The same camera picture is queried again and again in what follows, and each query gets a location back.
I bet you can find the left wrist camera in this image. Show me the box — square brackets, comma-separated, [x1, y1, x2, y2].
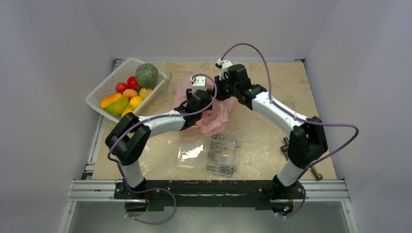
[190, 76, 207, 94]

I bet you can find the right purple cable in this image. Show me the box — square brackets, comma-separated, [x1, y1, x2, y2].
[220, 43, 360, 219]

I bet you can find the aluminium frame rail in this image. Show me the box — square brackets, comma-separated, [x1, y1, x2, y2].
[66, 179, 351, 203]

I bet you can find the green netted melon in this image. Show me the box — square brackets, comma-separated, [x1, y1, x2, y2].
[135, 63, 159, 89]

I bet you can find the pink plastic bag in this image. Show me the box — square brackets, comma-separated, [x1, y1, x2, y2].
[173, 74, 238, 136]

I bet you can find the yellow lemon fruit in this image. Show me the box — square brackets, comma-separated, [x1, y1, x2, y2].
[121, 106, 133, 118]
[129, 96, 144, 110]

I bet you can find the black T-handle tool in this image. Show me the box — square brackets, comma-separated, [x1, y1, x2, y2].
[280, 137, 323, 181]

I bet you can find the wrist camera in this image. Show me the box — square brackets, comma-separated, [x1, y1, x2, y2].
[190, 76, 207, 94]
[215, 59, 233, 81]

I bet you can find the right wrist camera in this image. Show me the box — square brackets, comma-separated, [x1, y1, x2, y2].
[215, 59, 233, 81]

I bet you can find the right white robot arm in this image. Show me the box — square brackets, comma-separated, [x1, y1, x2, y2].
[215, 60, 328, 198]

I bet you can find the orange yellow mango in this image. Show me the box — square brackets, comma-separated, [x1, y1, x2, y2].
[100, 93, 122, 109]

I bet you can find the large red apple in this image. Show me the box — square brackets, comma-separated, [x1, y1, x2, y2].
[127, 76, 140, 92]

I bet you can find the peach fruit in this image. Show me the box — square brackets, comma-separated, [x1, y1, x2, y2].
[122, 88, 138, 100]

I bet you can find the small red apple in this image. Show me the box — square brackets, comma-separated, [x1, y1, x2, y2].
[115, 82, 129, 94]

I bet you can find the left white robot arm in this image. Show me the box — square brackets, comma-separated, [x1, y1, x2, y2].
[105, 89, 216, 199]

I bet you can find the green lime fruit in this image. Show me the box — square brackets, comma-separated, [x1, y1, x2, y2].
[105, 104, 121, 117]

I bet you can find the purple cable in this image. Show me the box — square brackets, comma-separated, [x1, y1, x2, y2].
[220, 43, 360, 219]
[107, 73, 218, 225]

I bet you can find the pale yellow fruit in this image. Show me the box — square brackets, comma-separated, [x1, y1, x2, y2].
[139, 88, 153, 99]

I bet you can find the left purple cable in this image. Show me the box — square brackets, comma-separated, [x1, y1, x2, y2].
[107, 73, 218, 225]

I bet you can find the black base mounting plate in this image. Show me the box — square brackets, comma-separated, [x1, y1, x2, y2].
[114, 180, 304, 213]

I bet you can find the clear plastic screw box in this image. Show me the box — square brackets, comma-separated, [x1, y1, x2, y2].
[175, 130, 240, 177]

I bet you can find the white plastic basket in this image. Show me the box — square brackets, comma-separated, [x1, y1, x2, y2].
[86, 58, 170, 123]

